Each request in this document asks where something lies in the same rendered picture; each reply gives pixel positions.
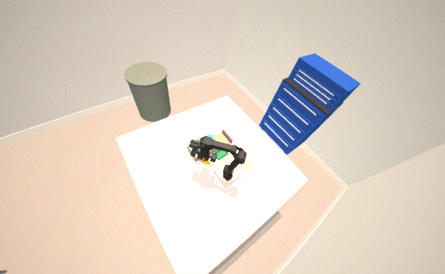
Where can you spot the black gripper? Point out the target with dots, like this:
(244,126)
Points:
(207,156)

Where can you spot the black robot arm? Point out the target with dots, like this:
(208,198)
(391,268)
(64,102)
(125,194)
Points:
(207,143)

